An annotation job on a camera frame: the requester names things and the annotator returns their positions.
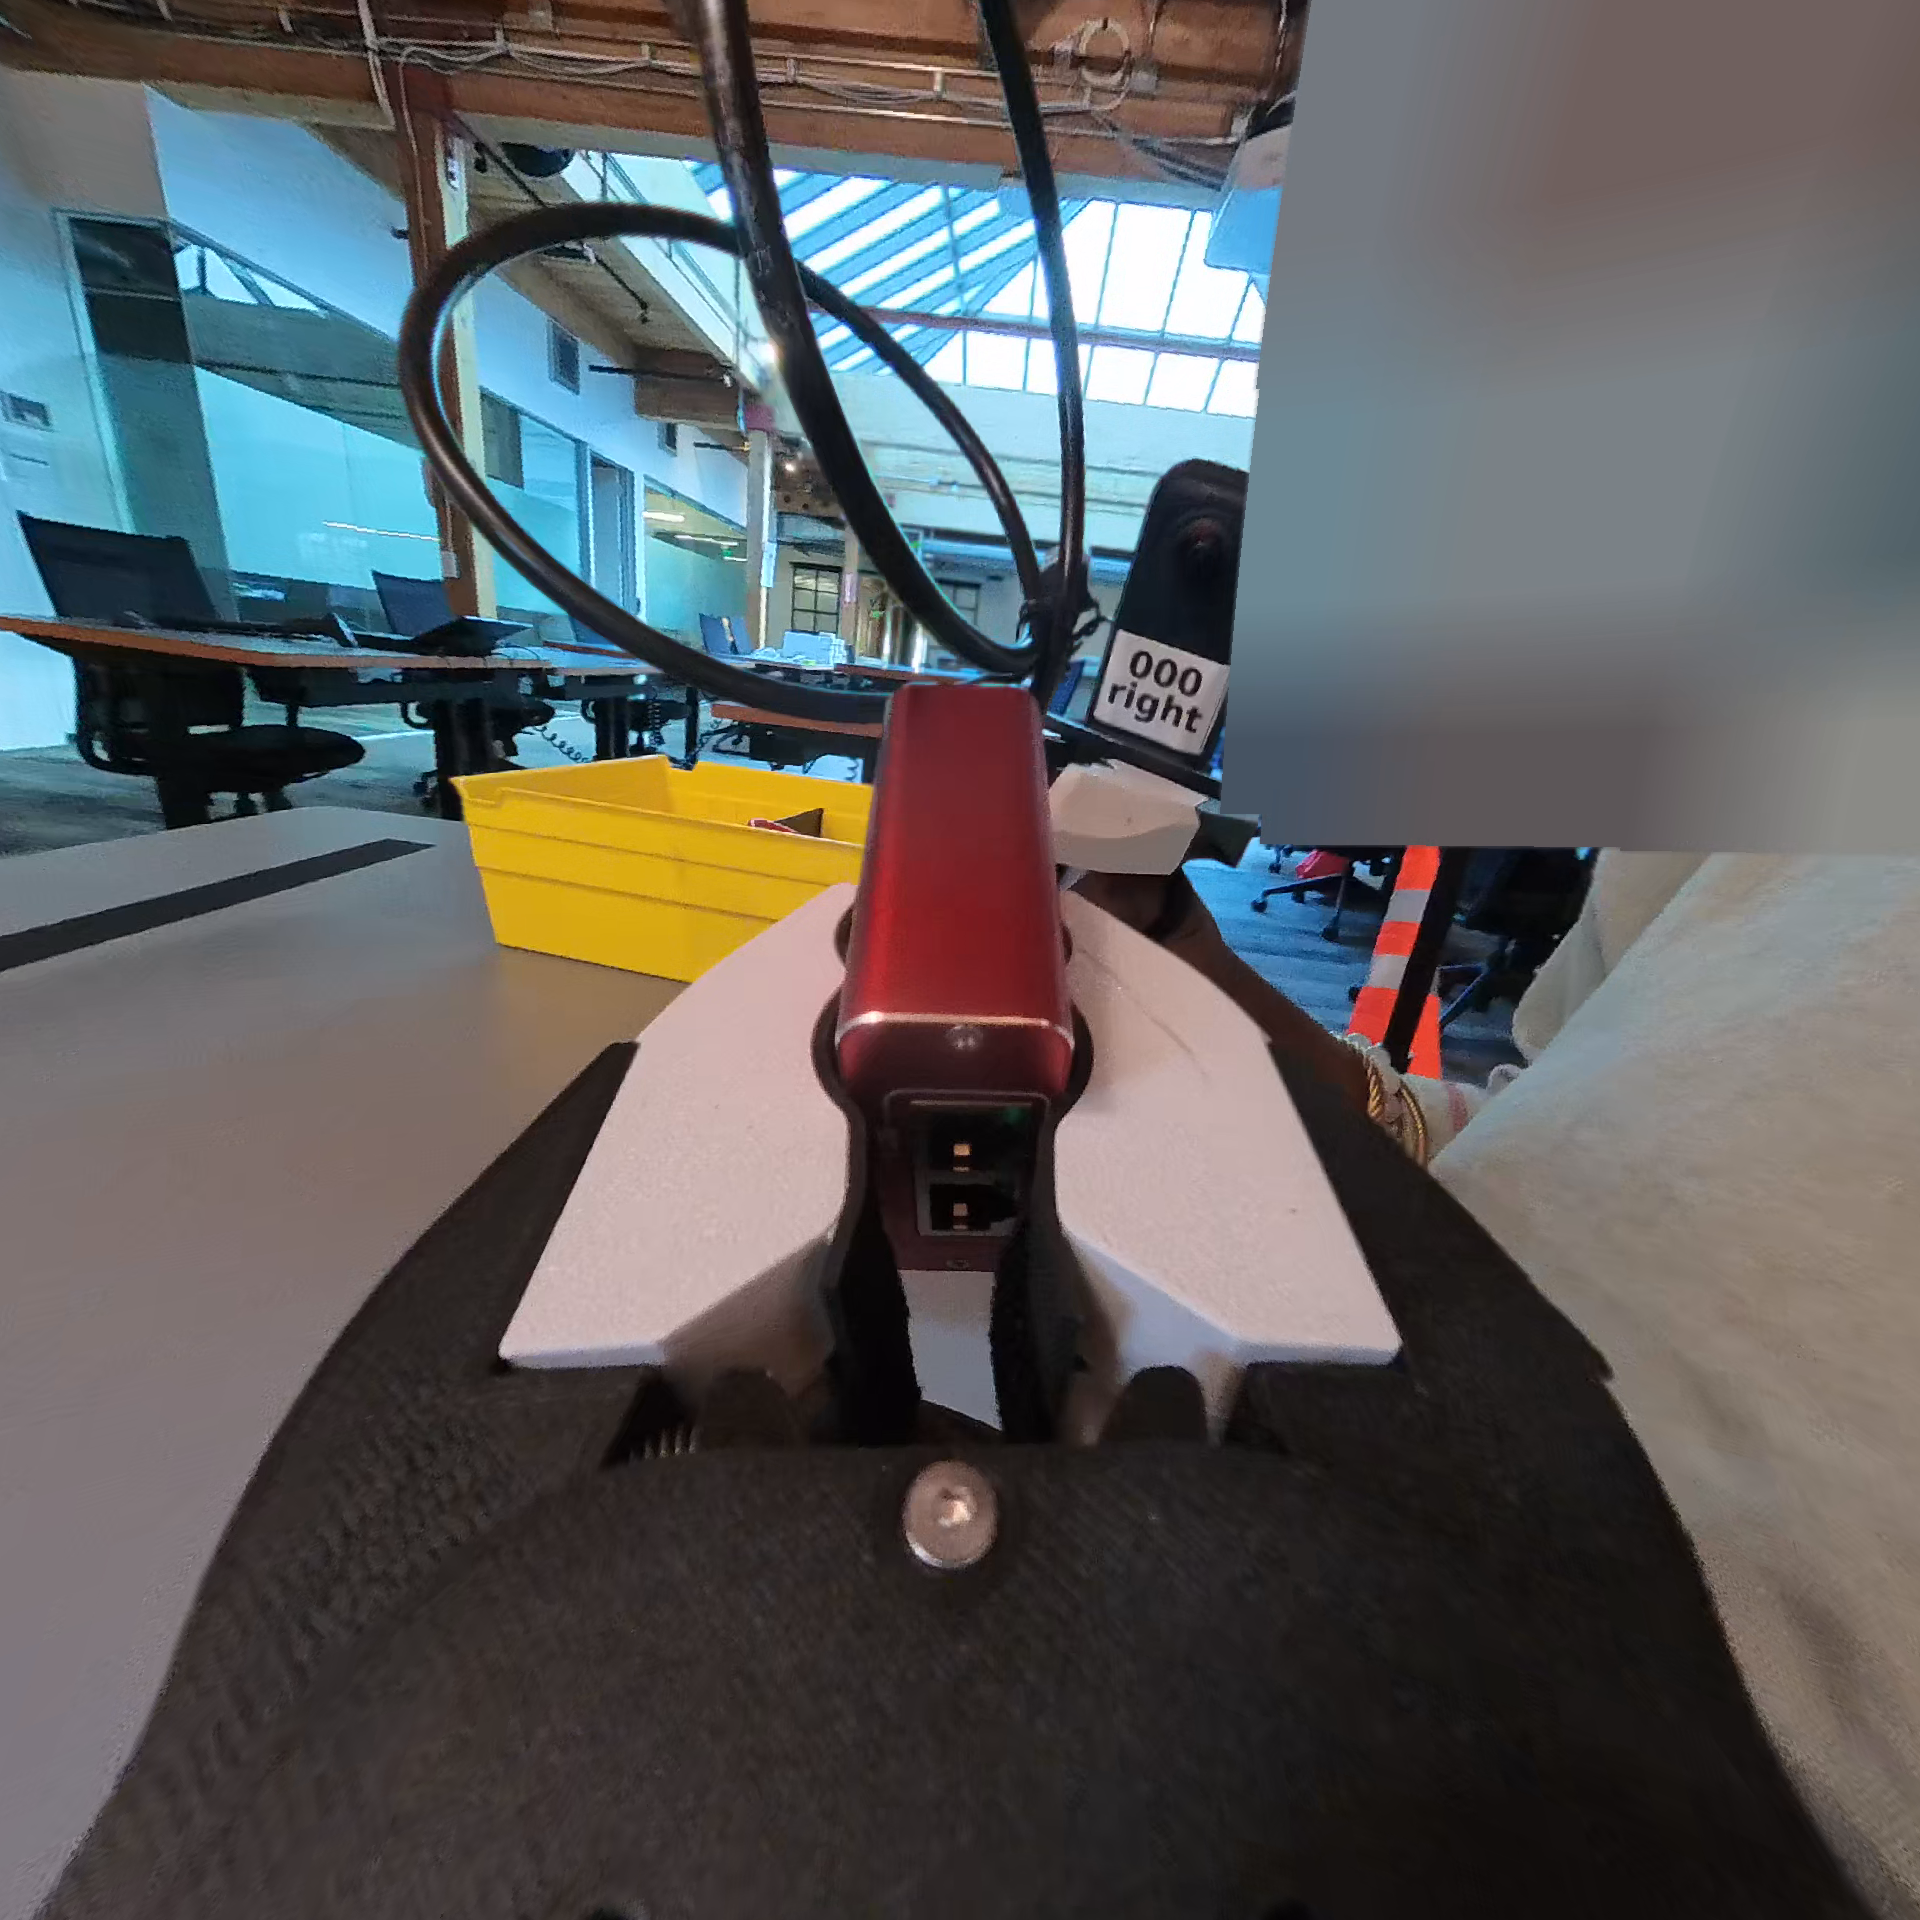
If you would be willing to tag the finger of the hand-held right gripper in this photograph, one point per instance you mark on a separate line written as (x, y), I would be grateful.
(1125, 818)

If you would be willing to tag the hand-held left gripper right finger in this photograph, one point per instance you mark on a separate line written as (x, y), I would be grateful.
(1215, 1200)

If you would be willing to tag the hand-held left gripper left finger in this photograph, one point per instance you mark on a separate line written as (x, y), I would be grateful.
(690, 1186)

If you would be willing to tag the red adapter box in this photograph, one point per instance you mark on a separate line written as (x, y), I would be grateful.
(961, 870)

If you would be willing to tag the yellow plastic bin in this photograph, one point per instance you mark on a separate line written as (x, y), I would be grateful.
(599, 901)

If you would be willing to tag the person's right hand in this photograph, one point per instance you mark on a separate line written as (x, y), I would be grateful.
(1179, 923)

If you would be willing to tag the glass skylight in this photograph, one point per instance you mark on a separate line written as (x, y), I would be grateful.
(1139, 285)

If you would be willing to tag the orange traffic cone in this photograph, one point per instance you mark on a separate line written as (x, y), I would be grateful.
(1401, 943)

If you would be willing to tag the person's torso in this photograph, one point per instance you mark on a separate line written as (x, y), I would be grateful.
(1725, 1275)

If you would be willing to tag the black office chair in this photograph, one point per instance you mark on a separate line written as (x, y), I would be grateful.
(433, 609)
(122, 578)

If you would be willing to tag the wooden office desk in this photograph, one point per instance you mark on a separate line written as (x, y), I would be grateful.
(225, 645)

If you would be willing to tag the wooden support post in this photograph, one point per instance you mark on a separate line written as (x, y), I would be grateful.
(425, 210)

